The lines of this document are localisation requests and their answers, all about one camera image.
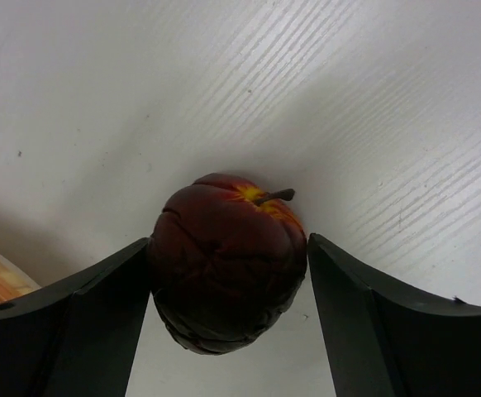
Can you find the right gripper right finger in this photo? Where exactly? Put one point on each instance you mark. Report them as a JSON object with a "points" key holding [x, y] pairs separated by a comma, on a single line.
{"points": [[384, 337]]}

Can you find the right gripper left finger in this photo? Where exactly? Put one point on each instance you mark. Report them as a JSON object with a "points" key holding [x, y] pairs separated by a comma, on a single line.
{"points": [[78, 336]]}

